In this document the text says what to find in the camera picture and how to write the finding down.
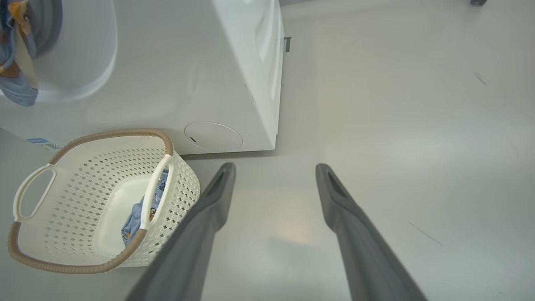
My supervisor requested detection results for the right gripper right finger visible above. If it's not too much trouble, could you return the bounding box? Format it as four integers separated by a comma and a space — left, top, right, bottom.
316, 163, 427, 301

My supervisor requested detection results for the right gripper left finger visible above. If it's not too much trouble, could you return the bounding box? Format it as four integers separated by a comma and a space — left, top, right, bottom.
125, 162, 237, 301

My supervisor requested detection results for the blue cartoon print garment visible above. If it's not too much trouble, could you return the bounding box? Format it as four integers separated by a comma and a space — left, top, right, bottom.
0, 0, 39, 107
121, 169, 170, 246

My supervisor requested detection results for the white front-load washing machine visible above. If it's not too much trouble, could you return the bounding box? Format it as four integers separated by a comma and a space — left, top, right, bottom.
0, 0, 285, 156

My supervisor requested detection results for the cream perforated laundry basket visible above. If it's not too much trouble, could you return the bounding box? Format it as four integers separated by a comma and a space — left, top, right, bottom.
8, 129, 201, 274

